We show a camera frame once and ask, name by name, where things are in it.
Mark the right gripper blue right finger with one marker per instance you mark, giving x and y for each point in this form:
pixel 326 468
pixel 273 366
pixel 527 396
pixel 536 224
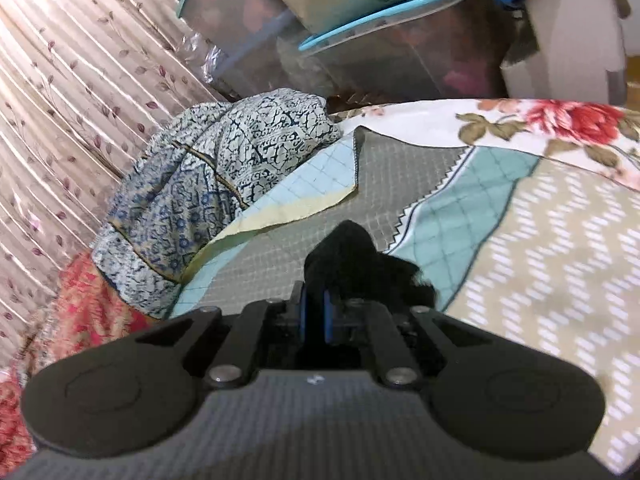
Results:
pixel 335 318

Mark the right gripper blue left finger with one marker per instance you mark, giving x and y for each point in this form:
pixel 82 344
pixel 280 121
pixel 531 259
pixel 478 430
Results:
pixel 302 308

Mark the black pants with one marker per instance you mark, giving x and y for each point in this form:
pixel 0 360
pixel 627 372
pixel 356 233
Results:
pixel 347 264

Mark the zigzag patterned bedspread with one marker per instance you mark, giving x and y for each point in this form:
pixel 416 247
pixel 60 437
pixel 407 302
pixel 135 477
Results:
pixel 539 252

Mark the red floral patchwork quilt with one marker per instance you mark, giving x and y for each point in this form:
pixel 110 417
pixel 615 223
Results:
pixel 195 177

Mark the upper clear storage bin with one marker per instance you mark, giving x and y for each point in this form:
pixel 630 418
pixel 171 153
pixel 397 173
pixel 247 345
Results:
pixel 237 45

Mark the clear bin with teal lid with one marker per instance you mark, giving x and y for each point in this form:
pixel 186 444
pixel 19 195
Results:
pixel 421 50

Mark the leaf print beige curtain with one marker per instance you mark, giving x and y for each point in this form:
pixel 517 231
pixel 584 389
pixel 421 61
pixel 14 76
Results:
pixel 84 85

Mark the rose floral bed sheet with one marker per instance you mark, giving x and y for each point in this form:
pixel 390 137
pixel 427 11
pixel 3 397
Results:
pixel 600 138

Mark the white laundry hamper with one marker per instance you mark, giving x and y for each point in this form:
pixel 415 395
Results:
pixel 571 50

